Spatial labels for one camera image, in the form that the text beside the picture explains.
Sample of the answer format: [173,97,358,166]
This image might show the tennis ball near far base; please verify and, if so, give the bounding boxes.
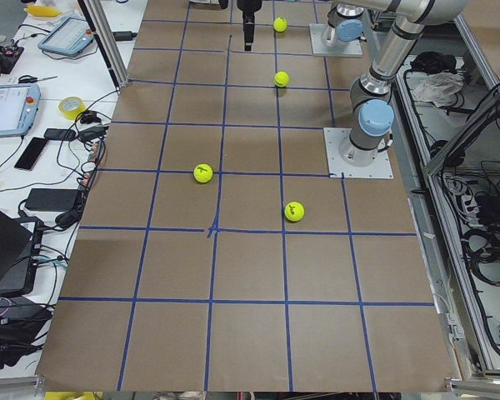
[273,17,288,33]

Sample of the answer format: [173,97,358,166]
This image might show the tennis ball upper middle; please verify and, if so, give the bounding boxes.
[274,71,290,88]

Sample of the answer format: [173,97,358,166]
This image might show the tennis ball centre left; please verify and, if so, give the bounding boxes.
[193,163,213,183]

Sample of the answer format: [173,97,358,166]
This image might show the tennis ball centre right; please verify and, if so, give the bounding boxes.
[283,201,305,223]

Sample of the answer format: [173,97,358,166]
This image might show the upper teach pendant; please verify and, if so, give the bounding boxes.
[37,17,94,58]

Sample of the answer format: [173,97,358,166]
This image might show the teach pendant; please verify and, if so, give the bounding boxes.
[37,17,94,58]
[0,83,41,138]

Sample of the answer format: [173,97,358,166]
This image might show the yellow tape roll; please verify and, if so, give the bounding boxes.
[58,96,87,121]

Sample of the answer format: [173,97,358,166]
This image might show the white crumpled cloth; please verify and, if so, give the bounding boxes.
[412,72,464,108]

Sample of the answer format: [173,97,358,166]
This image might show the black scissors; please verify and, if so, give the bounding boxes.
[17,75,57,83]

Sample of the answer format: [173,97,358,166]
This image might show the lower teach pendant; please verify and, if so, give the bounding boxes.
[0,83,41,138]

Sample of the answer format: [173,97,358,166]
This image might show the black smartphone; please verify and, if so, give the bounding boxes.
[14,137,48,171]

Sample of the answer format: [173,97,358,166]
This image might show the black power adapter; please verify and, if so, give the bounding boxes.
[25,188,78,212]

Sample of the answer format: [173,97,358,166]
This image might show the black laptop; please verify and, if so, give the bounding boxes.
[0,211,43,298]

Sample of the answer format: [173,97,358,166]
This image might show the aluminium frame post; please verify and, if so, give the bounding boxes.
[77,0,128,90]

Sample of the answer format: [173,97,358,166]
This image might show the coiled black cables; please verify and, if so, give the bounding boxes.
[462,231,500,288]

